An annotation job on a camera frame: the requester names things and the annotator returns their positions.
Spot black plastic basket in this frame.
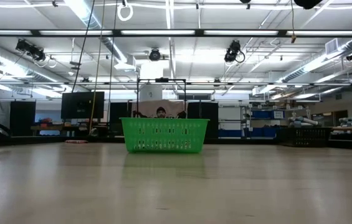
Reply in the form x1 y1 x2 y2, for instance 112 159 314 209
282 126 333 147

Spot person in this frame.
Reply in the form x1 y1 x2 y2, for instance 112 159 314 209
155 106 168 119

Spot green plastic basket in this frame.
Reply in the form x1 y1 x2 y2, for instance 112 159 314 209
119 116 210 154

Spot black panel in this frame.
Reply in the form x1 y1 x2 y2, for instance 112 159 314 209
187 101 219 139
109 101 133 137
9 100 37 137

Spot white column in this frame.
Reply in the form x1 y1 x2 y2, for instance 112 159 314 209
139 63 164 102

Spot round black ceiling device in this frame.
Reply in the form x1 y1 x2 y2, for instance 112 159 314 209
148 47 162 62

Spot blue storage bins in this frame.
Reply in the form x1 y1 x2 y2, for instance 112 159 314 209
218 128 277 139

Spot metal shelf with blue bins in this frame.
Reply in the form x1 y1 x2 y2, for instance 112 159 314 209
240 105 286 139

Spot black monitor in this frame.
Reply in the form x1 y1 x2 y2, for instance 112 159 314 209
60 90 105 120

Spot black beam with light strips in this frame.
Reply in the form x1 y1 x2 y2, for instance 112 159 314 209
0 29 352 39

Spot table with colourful items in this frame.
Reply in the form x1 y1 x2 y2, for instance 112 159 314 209
30 117 65 137

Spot black background rig frame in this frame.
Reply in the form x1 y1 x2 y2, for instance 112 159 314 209
136 77 188 119

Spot hanging black cable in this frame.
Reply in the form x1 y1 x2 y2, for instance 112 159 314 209
70 0 96 93
106 0 118 123

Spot black ceiling camera with cable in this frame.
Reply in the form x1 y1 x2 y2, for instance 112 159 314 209
223 39 246 65
14 38 58 69

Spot hanging yellow cable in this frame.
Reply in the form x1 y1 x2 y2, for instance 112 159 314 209
88 0 107 133

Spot silver air duct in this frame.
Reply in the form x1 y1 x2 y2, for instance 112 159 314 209
65 0 130 65
283 37 352 84

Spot white cable ring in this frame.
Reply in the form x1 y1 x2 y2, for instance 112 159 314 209
117 1 134 22

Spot hanging brown cable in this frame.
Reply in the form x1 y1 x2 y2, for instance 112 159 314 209
290 0 298 44

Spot black aluminium table frame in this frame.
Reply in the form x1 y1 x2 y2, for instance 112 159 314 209
0 119 352 152

